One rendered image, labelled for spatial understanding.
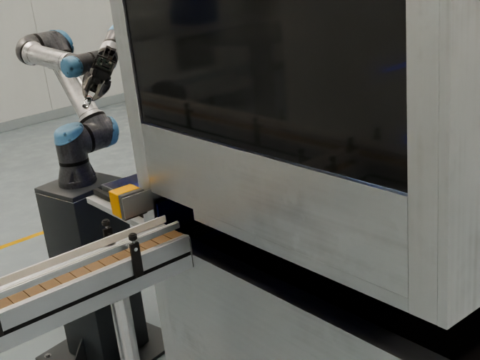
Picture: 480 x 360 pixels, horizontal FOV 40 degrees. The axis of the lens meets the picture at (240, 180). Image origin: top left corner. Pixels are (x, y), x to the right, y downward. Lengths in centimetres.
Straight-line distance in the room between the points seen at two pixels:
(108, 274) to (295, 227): 50
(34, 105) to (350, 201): 631
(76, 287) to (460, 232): 88
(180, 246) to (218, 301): 17
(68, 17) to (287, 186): 626
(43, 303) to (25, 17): 587
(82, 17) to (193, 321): 593
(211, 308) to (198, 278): 8
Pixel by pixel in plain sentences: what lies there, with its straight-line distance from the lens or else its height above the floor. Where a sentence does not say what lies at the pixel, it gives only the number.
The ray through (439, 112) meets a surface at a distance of 106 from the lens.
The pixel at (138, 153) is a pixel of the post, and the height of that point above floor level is 112.
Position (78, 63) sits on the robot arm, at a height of 128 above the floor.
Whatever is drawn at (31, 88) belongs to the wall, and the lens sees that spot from 735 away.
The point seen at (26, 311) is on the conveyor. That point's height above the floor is 91.
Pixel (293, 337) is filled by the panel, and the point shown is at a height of 79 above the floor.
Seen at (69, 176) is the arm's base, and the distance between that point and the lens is 265.
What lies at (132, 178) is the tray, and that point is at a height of 90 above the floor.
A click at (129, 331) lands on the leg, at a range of 177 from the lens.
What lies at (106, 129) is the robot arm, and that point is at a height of 98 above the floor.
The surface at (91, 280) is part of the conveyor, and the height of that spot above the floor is 92.
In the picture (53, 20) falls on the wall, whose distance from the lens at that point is 741.
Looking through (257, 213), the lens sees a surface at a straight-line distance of 146.
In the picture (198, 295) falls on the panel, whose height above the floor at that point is 76.
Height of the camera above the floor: 164
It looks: 20 degrees down
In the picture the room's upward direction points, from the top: 6 degrees counter-clockwise
